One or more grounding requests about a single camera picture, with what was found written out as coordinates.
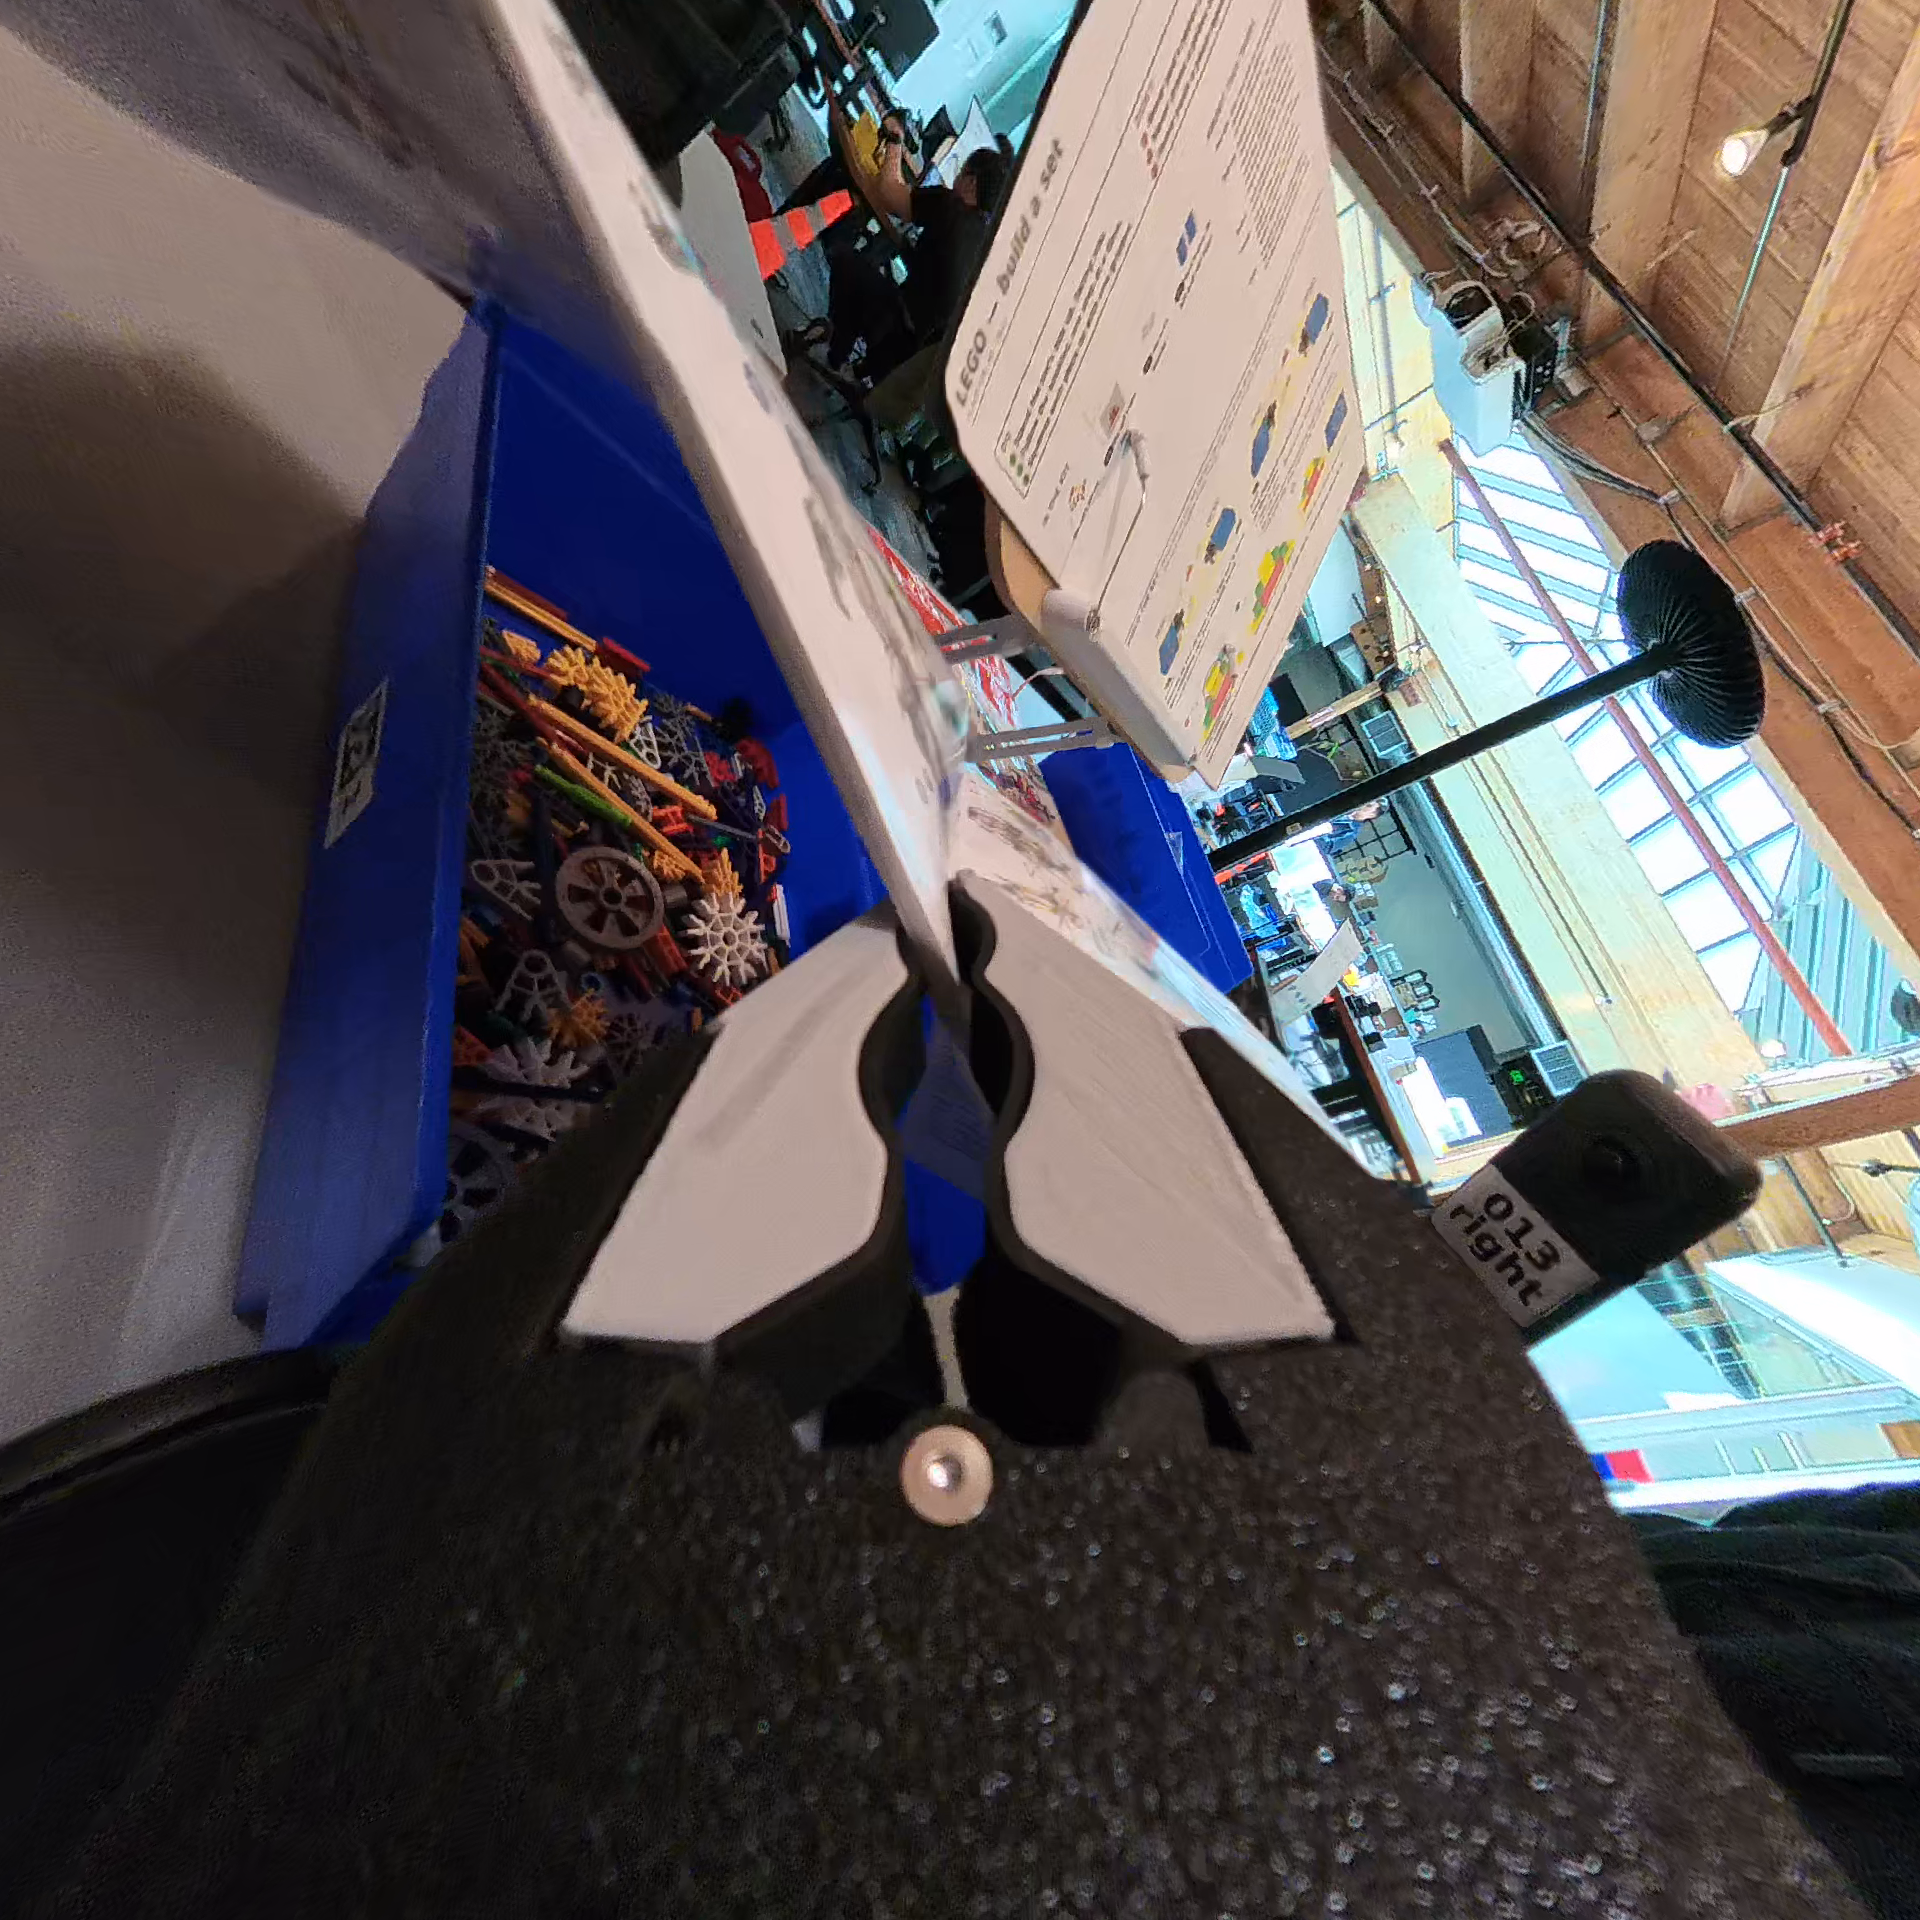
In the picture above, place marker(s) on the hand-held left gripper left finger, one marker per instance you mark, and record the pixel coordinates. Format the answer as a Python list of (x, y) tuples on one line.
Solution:
[(751, 1170)]

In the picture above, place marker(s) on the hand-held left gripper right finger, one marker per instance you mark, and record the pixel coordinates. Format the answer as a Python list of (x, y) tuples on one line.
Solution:
[(1161, 1170)]

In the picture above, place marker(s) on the paper instruction sheet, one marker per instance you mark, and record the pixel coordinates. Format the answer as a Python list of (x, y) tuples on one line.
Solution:
[(782, 502)]

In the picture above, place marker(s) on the person's right forearm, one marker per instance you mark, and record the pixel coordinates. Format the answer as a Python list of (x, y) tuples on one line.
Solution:
[(1800, 1654)]

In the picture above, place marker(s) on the pile of colourful toy pieces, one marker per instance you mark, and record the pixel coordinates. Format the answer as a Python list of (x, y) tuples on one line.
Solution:
[(601, 902)]

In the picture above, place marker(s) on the blue plastic bin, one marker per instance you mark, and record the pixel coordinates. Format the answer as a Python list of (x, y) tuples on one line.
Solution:
[(1141, 841), (601, 502)]

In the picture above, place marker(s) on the black pleated floor lamp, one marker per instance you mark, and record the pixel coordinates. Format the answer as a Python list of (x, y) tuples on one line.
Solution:
[(1694, 644)]

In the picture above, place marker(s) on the white instruction sign board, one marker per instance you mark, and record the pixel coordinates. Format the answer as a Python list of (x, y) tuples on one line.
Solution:
[(1177, 302)]

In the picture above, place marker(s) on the orange striped traffic cone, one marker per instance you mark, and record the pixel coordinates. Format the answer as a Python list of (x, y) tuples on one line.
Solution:
[(798, 237)]

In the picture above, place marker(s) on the ceiling spot lamp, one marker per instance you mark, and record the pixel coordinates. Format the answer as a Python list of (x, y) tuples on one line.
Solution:
[(1754, 145)]

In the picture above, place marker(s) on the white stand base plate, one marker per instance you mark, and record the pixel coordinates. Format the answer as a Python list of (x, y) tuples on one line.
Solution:
[(1079, 617)]

